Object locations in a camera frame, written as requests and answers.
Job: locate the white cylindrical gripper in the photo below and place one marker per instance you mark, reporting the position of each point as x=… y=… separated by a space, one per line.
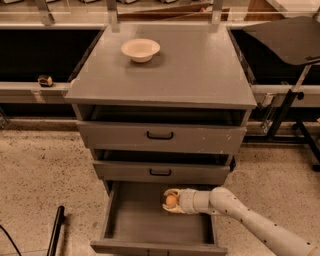
x=187 y=201

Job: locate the small orange fruit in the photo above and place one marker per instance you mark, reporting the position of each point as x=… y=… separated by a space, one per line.
x=171 y=200

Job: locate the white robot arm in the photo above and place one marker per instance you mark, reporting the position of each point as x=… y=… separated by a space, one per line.
x=222 y=201

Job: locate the grey open bottom drawer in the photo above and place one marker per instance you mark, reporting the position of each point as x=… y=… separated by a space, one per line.
x=137 y=225

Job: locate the grey middle drawer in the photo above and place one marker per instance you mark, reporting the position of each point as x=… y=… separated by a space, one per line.
x=181 y=173

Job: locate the grey wooden drawer cabinet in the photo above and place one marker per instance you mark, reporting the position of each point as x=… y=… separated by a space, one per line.
x=195 y=79

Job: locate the grey top drawer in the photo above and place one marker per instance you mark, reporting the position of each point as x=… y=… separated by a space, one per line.
x=187 y=138

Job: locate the black pole on floor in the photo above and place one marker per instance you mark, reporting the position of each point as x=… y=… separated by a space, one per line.
x=59 y=220

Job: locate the white ceramic bowl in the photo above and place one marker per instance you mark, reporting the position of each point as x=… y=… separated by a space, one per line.
x=140 y=50

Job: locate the small black yellow tape measure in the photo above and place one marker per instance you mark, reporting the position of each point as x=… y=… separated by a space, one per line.
x=45 y=81

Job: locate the black tray stand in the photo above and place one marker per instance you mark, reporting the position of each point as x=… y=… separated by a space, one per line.
x=281 y=61

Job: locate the black middle drawer handle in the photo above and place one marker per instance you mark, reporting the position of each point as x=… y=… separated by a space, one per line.
x=160 y=173

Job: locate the black drawer handle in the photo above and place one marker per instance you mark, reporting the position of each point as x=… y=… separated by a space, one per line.
x=160 y=173
x=153 y=136

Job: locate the black top drawer handle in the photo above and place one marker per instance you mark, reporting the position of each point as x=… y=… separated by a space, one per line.
x=153 y=136

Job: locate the metal rail shelf left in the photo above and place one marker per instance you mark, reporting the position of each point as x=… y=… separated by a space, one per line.
x=32 y=92

